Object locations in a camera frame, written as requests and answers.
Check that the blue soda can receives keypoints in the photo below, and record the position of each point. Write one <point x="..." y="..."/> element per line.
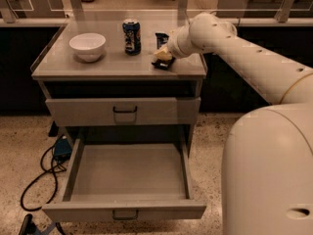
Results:
<point x="132" y="36"/>

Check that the closed grey top drawer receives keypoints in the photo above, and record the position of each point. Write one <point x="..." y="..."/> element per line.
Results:
<point x="123" y="111"/>

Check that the blue power box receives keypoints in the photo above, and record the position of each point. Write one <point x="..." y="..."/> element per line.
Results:
<point x="62" y="149"/>

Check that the grey drawer cabinet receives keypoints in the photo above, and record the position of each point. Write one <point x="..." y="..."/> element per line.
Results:
<point x="62" y="75"/>

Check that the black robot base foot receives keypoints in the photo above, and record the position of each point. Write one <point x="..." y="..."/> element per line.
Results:
<point x="29" y="227"/>

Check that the dark brown snack bar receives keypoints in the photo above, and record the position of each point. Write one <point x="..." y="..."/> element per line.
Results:
<point x="163" y="65"/>

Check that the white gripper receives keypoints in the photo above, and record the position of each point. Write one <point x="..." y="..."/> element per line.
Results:
<point x="173" y="48"/>

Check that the white ceramic bowl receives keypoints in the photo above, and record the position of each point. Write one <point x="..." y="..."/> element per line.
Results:
<point x="88" y="47"/>

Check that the blue rxbar blueberry bar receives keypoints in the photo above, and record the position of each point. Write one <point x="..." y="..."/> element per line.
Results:
<point x="161" y="39"/>

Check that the open grey middle drawer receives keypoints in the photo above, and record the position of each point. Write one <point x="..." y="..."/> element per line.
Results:
<point x="128" y="173"/>

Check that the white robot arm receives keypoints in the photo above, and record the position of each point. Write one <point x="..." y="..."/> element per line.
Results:
<point x="267" y="165"/>

